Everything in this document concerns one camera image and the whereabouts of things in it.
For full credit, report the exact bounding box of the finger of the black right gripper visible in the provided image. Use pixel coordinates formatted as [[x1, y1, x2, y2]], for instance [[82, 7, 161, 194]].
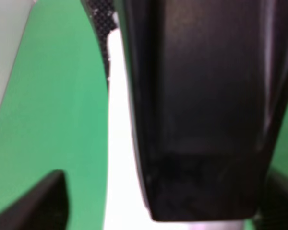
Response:
[[114, 0, 288, 222], [81, 0, 117, 84]]

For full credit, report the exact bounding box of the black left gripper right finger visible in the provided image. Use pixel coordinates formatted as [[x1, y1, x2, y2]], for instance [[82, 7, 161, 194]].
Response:
[[251, 167, 288, 230]]

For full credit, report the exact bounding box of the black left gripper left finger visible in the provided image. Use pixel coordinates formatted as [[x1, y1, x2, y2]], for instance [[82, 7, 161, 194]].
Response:
[[0, 170, 69, 230]]

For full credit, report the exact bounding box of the white bottle with black brush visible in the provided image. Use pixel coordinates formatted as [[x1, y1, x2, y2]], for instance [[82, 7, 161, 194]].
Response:
[[103, 31, 190, 230]]

